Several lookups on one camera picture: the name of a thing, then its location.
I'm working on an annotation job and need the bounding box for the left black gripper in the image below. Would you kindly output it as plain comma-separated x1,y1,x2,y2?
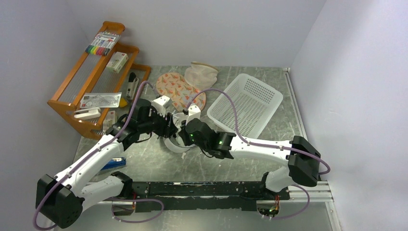
139,105,179,139

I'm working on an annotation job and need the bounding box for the blue stapler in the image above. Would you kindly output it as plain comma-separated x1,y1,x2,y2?
100,157,127,171

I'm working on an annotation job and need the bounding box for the orange wooden shelf rack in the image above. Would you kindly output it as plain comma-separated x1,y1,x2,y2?
47,21,152,143

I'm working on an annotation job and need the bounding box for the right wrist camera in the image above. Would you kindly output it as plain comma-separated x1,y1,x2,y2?
182,103,201,124

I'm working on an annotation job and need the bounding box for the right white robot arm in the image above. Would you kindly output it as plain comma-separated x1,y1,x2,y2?
178,118,321,199

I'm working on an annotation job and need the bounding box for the coloured marker pen set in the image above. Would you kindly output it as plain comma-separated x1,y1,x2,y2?
85,31,121,56

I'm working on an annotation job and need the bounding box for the white mesh laundry bag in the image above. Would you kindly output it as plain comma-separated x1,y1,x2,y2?
162,112,196,153

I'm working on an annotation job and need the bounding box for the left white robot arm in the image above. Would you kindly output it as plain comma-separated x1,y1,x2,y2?
33,96,177,231

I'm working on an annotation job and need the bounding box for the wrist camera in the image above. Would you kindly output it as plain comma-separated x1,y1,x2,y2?
182,103,201,124
151,95,172,117

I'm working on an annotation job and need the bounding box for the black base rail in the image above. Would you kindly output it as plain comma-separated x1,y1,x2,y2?
118,181,290,212

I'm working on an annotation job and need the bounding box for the floral pink laundry bag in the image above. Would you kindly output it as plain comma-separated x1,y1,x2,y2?
155,72,200,112

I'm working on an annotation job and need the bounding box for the staples box package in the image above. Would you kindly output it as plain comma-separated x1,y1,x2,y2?
102,111,117,133

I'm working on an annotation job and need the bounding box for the white stapler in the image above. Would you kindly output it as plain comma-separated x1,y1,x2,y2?
74,107,101,120

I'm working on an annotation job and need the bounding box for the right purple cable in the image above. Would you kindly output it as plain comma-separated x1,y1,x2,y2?
185,89,332,221

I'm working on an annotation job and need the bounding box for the yellow triangular eraser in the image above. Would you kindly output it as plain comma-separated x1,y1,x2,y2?
118,98,128,108

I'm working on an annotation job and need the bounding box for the small white green box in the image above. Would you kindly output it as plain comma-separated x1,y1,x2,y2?
106,51,128,73

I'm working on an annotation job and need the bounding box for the white plastic basket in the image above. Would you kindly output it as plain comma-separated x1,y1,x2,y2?
207,73,283,139

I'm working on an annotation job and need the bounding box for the black grey stapler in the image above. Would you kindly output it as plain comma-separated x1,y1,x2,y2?
126,72,139,100

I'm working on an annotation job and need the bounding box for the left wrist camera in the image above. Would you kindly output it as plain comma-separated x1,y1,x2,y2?
151,95,172,117

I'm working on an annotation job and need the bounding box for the clear ruler set package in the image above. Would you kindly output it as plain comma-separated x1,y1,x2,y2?
79,92,122,109

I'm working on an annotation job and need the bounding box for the beige mesh laundry bag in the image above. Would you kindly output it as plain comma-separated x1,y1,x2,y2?
184,62,219,90

